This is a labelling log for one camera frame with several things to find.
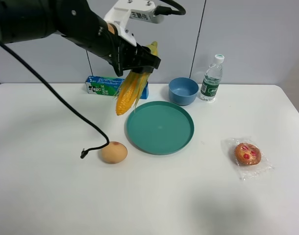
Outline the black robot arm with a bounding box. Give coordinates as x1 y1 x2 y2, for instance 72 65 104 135
0 0 161 78

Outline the wrapped pastry in clear bag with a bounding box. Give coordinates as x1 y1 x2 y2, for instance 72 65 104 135
221 137 274 181

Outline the teal round plate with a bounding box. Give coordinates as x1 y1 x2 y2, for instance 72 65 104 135
125 101 195 155

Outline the black cable with plug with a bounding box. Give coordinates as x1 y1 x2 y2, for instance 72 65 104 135
0 36 110 159

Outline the blue bowl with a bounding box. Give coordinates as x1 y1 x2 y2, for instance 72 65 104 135
168 77 199 106

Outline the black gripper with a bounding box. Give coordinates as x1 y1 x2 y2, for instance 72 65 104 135
73 22 161 76

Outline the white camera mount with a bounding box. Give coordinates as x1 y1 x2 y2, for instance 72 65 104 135
103 0 164 47

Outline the yellow corn cob with husk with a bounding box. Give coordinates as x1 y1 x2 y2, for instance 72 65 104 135
114 41 161 117

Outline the clear water bottle green label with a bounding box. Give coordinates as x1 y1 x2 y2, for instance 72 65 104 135
199 54 224 101

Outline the blue green toothpaste box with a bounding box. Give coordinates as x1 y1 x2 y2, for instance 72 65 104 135
85 75 150 100

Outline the beige peach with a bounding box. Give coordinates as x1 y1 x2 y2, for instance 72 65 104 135
101 141 128 164

